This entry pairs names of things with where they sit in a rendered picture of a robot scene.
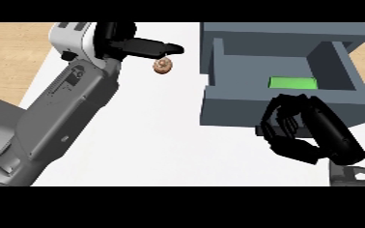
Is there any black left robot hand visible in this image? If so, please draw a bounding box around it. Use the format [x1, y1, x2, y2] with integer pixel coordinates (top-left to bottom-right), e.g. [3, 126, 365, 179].
[93, 21, 187, 62]

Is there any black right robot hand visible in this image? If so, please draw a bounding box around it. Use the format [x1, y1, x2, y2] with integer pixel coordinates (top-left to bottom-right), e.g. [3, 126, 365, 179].
[259, 93, 365, 167]

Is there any small brown cup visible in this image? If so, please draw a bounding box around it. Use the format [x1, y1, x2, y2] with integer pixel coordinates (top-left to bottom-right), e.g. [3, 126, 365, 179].
[151, 57, 176, 75]

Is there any blue-grey drawer front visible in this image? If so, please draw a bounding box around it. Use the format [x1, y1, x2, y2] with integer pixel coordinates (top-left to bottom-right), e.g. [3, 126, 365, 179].
[198, 85, 365, 137]

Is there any blue-grey open drawer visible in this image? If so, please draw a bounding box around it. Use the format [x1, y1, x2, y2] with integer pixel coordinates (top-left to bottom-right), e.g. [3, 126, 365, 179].
[204, 37, 364, 93]

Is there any green flat block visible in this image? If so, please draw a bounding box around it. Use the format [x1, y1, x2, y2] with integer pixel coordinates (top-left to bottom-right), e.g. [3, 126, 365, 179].
[268, 75, 320, 91]

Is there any blue-grey cabinet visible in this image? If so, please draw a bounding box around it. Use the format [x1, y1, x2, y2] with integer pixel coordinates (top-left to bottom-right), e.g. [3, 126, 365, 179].
[198, 21, 365, 77]

